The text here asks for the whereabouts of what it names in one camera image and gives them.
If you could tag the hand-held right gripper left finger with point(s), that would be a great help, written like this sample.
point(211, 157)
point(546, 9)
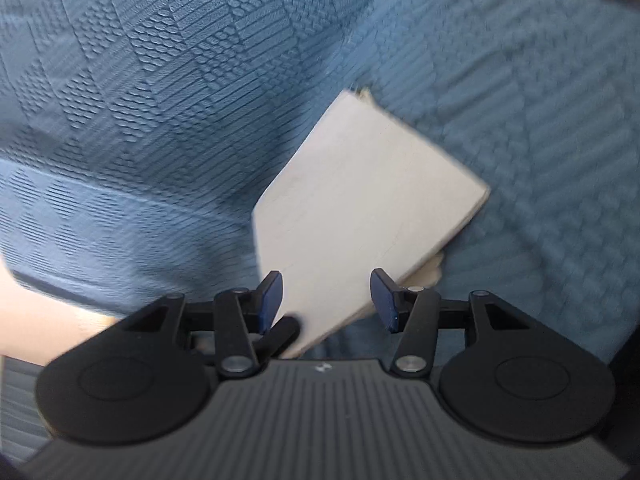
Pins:
point(271, 300)

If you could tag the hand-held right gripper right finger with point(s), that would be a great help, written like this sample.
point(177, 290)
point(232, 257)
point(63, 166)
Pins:
point(385, 300)

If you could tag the white postcard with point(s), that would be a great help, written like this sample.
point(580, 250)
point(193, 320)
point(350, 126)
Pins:
point(360, 195)
point(432, 267)

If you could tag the blue textured sofa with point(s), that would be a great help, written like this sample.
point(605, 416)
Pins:
point(150, 110)

